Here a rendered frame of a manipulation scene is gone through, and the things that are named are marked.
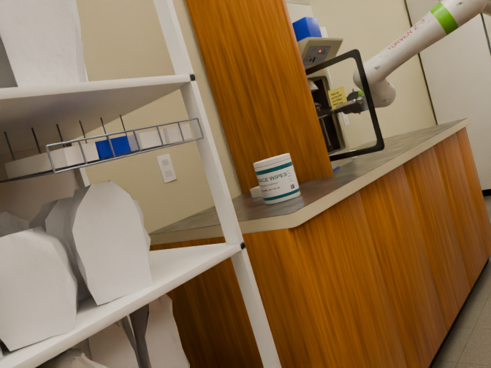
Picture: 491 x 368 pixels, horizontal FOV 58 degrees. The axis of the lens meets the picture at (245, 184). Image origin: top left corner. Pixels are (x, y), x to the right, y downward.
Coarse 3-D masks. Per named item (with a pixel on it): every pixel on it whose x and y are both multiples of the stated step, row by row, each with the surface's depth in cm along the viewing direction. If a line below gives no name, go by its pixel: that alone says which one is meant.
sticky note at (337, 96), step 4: (336, 88) 176; (340, 88) 174; (328, 92) 179; (332, 92) 177; (336, 92) 176; (340, 92) 175; (344, 92) 174; (332, 96) 178; (336, 96) 177; (340, 96) 175; (344, 96) 174; (332, 100) 178; (336, 100) 177; (340, 100) 176; (344, 100) 175; (332, 104) 179; (336, 104) 178; (332, 108) 179
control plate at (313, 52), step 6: (312, 48) 187; (318, 48) 190; (324, 48) 195; (306, 54) 186; (312, 54) 190; (318, 54) 193; (324, 54) 198; (312, 60) 193; (318, 60) 197; (324, 60) 202
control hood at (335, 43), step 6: (300, 42) 182; (306, 42) 181; (312, 42) 184; (318, 42) 188; (324, 42) 192; (330, 42) 196; (336, 42) 200; (300, 48) 183; (306, 48) 183; (330, 48) 199; (336, 48) 204; (300, 54) 184; (330, 54) 203; (336, 54) 207; (306, 66) 192
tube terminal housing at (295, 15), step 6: (288, 6) 195; (294, 6) 199; (300, 6) 203; (306, 6) 207; (294, 12) 198; (300, 12) 202; (306, 12) 206; (312, 12) 210; (294, 18) 197; (300, 18) 201; (336, 162) 203; (342, 162) 207; (348, 162) 212
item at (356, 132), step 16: (320, 64) 178; (336, 64) 173; (352, 64) 168; (320, 80) 180; (336, 80) 175; (352, 80) 170; (320, 96) 182; (352, 96) 172; (368, 96) 167; (320, 112) 184; (336, 112) 179; (352, 112) 174; (368, 112) 169; (336, 128) 181; (352, 128) 175; (368, 128) 170; (336, 144) 183; (352, 144) 177; (368, 144) 172; (336, 160) 185
